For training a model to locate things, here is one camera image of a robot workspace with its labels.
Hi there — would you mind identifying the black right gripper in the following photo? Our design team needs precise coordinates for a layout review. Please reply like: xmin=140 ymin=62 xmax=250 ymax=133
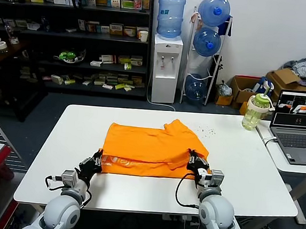
xmin=185 ymin=149 xmax=211 ymax=184

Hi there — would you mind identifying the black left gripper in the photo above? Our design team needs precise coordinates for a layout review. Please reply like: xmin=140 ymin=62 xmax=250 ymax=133
xmin=76 ymin=147 xmax=104 ymax=183

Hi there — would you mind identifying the orange t-shirt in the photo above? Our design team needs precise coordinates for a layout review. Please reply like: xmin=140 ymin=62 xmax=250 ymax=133
xmin=100 ymin=112 xmax=217 ymax=183

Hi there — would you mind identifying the small yellow cardboard box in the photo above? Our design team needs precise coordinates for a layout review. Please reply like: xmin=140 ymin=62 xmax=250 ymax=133
xmin=214 ymin=93 xmax=233 ymax=107

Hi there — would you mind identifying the green drink bottle with straw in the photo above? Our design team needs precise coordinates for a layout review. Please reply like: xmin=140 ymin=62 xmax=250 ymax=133
xmin=241 ymin=83 xmax=277 ymax=133

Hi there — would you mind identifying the knotted plastic bag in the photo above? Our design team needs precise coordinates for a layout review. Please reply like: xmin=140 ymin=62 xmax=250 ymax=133
xmin=216 ymin=82 xmax=233 ymax=97

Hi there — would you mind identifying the open cardboard box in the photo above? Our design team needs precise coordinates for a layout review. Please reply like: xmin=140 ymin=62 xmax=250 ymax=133
xmin=228 ymin=74 xmax=263 ymax=111

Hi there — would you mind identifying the white water dispenser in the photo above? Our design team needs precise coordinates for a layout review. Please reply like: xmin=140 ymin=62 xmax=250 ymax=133
xmin=149 ymin=34 xmax=184 ymax=105

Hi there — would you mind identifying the white metal jug rack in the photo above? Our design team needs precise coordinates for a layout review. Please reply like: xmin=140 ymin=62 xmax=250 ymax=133
xmin=179 ymin=6 xmax=234 ymax=108

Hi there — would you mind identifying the black stand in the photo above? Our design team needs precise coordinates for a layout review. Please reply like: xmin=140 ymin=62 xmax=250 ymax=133
xmin=207 ymin=54 xmax=225 ymax=104

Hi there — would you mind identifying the white red medicine box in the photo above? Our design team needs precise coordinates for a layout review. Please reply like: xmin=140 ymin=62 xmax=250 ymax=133
xmin=101 ymin=53 xmax=117 ymax=65

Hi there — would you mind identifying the blue white bag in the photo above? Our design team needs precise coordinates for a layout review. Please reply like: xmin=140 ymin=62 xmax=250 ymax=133
xmin=253 ymin=76 xmax=276 ymax=96

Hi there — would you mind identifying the white side table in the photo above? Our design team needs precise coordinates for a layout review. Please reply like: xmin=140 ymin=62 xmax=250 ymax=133
xmin=247 ymin=118 xmax=306 ymax=225

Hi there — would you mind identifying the grey laptop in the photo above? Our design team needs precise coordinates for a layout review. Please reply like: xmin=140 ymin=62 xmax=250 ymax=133
xmin=266 ymin=89 xmax=306 ymax=167

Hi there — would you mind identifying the bowl of green fruit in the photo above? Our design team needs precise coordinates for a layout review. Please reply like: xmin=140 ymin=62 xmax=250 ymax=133
xmin=52 ymin=45 xmax=87 ymax=66

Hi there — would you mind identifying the large cardboard box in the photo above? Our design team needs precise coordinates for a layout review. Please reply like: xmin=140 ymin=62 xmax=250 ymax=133
xmin=264 ymin=66 xmax=306 ymax=105

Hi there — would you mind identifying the yellow white medicine box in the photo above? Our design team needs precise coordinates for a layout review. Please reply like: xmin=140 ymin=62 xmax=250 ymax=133
xmin=108 ymin=23 xmax=124 ymax=36

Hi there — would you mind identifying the white paper cup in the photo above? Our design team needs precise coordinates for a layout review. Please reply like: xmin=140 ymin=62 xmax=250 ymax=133
xmin=138 ymin=30 xmax=150 ymax=43

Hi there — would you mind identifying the orange white medicine box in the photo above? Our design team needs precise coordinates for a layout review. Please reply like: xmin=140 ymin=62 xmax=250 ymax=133
xmin=123 ymin=26 xmax=137 ymax=38

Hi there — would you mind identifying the black shelf unit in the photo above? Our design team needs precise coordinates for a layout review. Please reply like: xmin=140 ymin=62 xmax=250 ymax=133
xmin=0 ymin=0 xmax=155 ymax=101

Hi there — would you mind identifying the dark brown table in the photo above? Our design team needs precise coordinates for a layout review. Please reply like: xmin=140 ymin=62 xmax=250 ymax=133
xmin=0 ymin=37 xmax=53 ymax=124

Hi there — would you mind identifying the blue plastic bottle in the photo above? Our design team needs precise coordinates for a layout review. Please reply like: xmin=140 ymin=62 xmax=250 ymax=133
xmin=39 ymin=16 xmax=51 ymax=33

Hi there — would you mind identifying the blue water jug with label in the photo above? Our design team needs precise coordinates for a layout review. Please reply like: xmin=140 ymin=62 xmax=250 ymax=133
xmin=155 ymin=0 xmax=186 ymax=41

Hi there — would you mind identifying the clear plastic bottle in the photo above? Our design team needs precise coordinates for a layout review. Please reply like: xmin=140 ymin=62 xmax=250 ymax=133
xmin=3 ymin=23 xmax=19 ymax=44

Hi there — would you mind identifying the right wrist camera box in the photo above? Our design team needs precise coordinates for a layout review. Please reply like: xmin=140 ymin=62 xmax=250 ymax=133
xmin=197 ymin=167 xmax=225 ymax=191

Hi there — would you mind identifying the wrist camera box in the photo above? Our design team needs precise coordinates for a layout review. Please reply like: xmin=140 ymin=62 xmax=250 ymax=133
xmin=60 ymin=168 xmax=80 ymax=189
xmin=197 ymin=167 xmax=225 ymax=191

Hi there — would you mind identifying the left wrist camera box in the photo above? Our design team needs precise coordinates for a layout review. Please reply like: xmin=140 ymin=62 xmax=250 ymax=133
xmin=60 ymin=168 xmax=80 ymax=189

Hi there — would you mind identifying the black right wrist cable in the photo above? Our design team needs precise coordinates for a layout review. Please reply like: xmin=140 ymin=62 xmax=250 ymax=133
xmin=175 ymin=170 xmax=204 ymax=209

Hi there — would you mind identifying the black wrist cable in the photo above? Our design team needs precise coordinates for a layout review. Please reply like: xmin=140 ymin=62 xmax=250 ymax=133
xmin=42 ymin=173 xmax=94 ymax=210
xmin=175 ymin=170 xmax=204 ymax=209

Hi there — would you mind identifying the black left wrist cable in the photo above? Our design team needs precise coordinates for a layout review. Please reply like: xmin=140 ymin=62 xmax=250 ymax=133
xmin=42 ymin=173 xmax=94 ymax=210

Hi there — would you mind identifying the white dispenser power cord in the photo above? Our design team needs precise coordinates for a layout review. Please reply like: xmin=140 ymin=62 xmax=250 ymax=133
xmin=144 ymin=73 xmax=179 ymax=112

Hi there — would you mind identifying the white laptop cable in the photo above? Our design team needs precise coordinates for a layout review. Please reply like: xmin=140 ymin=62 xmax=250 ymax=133
xmin=262 ymin=135 xmax=278 ymax=146

